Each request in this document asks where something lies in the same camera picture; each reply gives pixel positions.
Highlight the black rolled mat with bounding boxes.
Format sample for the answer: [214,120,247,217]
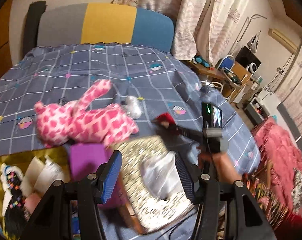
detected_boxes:
[22,1,47,57]

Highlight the pink ruffled blanket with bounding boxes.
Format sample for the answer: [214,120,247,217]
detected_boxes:
[252,116,302,214]

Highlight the person's right hand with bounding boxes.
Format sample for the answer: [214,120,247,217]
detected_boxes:
[198,151,242,184]

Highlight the blue white chair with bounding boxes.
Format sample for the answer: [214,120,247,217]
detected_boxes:
[218,55,235,70]

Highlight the white patterned curtain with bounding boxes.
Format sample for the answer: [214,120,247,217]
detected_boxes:
[113,0,249,66]

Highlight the purple cardboard box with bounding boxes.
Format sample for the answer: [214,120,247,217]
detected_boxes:
[69,144,123,210]

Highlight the black haired doll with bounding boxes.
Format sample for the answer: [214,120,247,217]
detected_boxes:
[4,171,29,239]

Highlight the red plush toy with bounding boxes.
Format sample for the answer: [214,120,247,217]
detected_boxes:
[154,112,180,135]

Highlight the pink spotted plush giraffe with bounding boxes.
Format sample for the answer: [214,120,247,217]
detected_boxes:
[34,79,139,147]

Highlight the wooden wardrobe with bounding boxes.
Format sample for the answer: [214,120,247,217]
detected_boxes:
[0,0,13,78]

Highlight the blue checked bed sheet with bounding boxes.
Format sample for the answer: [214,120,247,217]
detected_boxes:
[0,44,260,174]

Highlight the wooden bedside table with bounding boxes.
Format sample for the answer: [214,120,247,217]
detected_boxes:
[184,60,241,98]

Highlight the ornate silver tissue box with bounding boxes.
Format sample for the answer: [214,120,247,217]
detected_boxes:
[110,135,194,235]

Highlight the gold metal tin box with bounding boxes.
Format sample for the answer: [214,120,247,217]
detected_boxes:
[0,146,70,231]

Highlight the grey yellow blue headboard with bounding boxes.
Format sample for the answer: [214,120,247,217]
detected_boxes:
[37,3,174,53]

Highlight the white soft toys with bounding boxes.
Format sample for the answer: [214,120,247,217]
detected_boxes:
[0,155,66,216]

